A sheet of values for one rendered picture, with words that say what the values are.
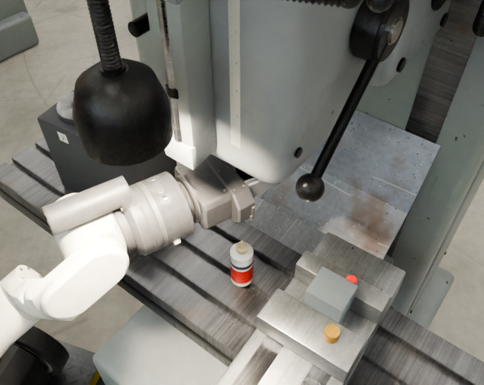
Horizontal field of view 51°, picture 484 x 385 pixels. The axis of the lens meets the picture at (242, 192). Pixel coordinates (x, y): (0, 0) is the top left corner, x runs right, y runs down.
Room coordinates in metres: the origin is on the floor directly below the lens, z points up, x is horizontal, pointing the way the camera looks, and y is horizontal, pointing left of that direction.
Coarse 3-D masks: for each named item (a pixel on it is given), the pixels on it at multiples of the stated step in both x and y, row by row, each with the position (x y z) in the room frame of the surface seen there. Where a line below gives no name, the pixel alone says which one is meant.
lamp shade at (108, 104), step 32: (96, 64) 0.31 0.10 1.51; (128, 64) 0.31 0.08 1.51; (96, 96) 0.28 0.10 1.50; (128, 96) 0.28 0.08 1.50; (160, 96) 0.30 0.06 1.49; (96, 128) 0.27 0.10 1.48; (128, 128) 0.27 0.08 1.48; (160, 128) 0.28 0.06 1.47; (96, 160) 0.27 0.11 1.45; (128, 160) 0.27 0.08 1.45
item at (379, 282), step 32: (320, 256) 0.50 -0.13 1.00; (352, 256) 0.50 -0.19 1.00; (288, 288) 0.43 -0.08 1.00; (384, 288) 0.43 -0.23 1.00; (352, 320) 0.37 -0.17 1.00; (256, 352) 0.32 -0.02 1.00; (288, 352) 0.32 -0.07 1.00; (224, 384) 0.28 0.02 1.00; (256, 384) 0.28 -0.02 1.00; (288, 384) 0.28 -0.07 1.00; (320, 384) 0.28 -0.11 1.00
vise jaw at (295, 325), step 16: (272, 304) 0.38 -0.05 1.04; (288, 304) 0.38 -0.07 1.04; (304, 304) 0.38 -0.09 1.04; (272, 320) 0.35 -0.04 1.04; (288, 320) 0.35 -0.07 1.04; (304, 320) 0.35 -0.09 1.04; (320, 320) 0.35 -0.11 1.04; (272, 336) 0.34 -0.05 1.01; (288, 336) 0.33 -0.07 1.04; (304, 336) 0.33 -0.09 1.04; (320, 336) 0.33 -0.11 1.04; (352, 336) 0.33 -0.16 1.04; (304, 352) 0.31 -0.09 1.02; (320, 352) 0.30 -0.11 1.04; (336, 352) 0.30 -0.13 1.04; (352, 352) 0.30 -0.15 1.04; (320, 368) 0.30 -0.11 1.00; (336, 368) 0.28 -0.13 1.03; (352, 368) 0.30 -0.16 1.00
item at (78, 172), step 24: (72, 96) 0.77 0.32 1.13; (48, 120) 0.71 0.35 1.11; (72, 120) 0.70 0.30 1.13; (48, 144) 0.72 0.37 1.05; (72, 144) 0.68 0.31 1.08; (72, 168) 0.70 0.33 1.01; (96, 168) 0.66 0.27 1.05; (120, 168) 0.63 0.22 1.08; (144, 168) 0.64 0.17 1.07; (168, 168) 0.69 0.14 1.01
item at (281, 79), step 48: (144, 0) 0.44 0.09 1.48; (240, 0) 0.38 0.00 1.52; (144, 48) 0.45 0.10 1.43; (240, 48) 0.38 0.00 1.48; (288, 48) 0.36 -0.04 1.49; (336, 48) 0.41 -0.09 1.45; (240, 96) 0.38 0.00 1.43; (288, 96) 0.36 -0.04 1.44; (336, 96) 0.43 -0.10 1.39; (240, 144) 0.38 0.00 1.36; (288, 144) 0.36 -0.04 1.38
